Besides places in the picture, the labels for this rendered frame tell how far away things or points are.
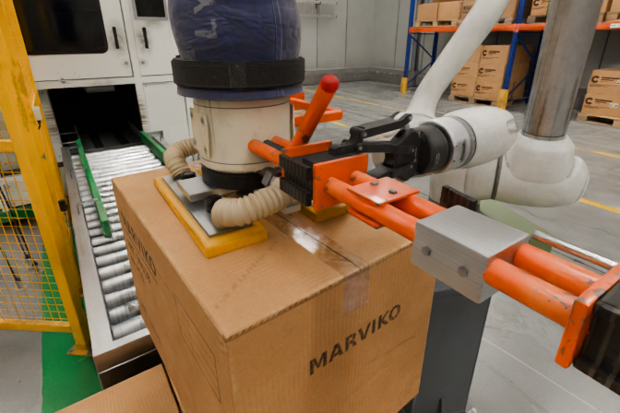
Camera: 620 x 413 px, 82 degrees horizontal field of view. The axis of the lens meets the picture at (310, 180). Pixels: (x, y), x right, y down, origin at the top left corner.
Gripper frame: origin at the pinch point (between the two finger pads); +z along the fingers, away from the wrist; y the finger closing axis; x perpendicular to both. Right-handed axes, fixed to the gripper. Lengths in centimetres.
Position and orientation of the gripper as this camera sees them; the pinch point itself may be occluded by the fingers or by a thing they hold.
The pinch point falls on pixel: (329, 173)
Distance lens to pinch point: 47.2
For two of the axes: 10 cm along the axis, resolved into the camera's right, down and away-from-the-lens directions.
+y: 0.0, 9.3, 3.8
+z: -8.2, 2.2, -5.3
